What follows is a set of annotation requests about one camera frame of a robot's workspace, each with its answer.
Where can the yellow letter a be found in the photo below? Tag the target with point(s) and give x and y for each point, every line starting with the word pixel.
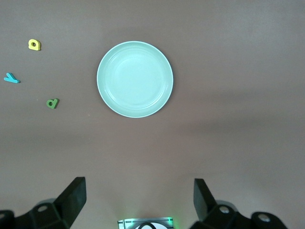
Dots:
pixel 31 47

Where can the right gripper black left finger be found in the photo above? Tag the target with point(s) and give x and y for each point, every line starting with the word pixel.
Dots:
pixel 66 210

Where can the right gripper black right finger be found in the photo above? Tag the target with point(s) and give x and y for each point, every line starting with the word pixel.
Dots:
pixel 209 214

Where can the cyan letter y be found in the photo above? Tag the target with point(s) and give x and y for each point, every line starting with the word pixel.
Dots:
pixel 12 80

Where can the pale green round plate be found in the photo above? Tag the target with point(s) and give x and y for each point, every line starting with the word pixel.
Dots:
pixel 135 79

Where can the green letter p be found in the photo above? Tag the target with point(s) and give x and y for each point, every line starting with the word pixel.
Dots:
pixel 55 102

